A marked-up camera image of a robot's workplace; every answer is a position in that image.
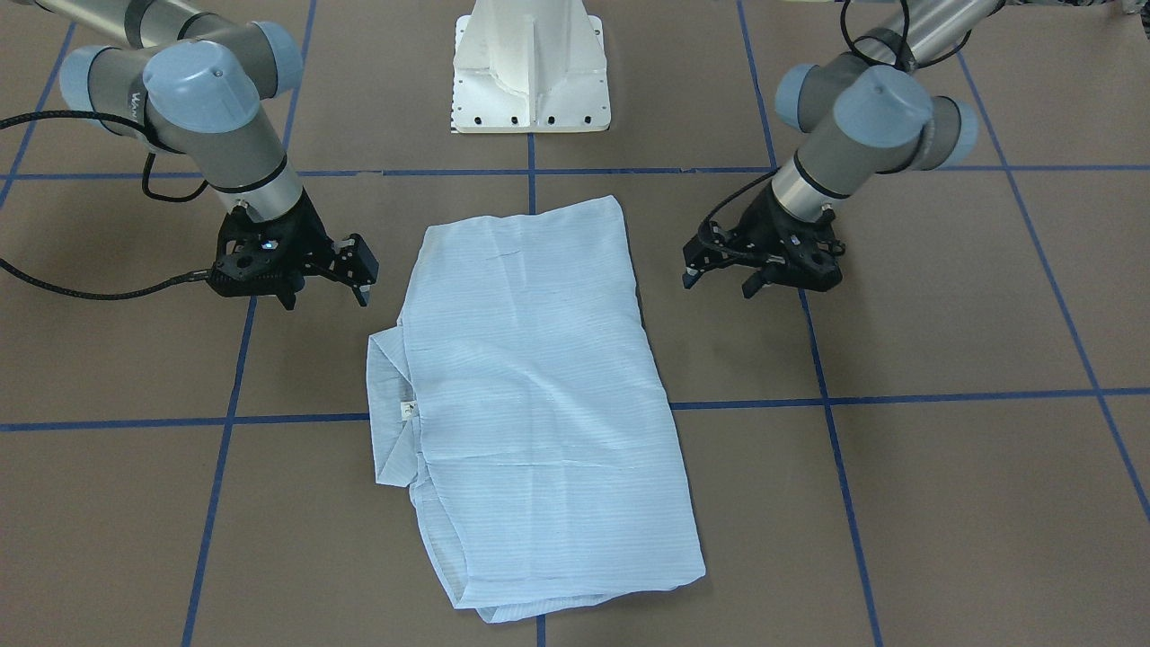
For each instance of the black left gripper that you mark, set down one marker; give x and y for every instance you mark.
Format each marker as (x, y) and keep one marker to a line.
(759, 228)

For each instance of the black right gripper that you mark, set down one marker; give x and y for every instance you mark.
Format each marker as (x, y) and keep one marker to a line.
(308, 235)

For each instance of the light blue button-up shirt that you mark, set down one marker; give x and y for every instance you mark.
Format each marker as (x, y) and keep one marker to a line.
(517, 401)

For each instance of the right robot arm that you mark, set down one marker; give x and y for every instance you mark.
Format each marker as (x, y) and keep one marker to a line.
(186, 81)

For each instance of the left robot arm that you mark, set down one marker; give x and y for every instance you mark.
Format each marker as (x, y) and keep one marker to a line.
(863, 114)

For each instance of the white pedestal column with base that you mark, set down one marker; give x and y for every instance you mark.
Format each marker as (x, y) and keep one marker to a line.
(530, 67)

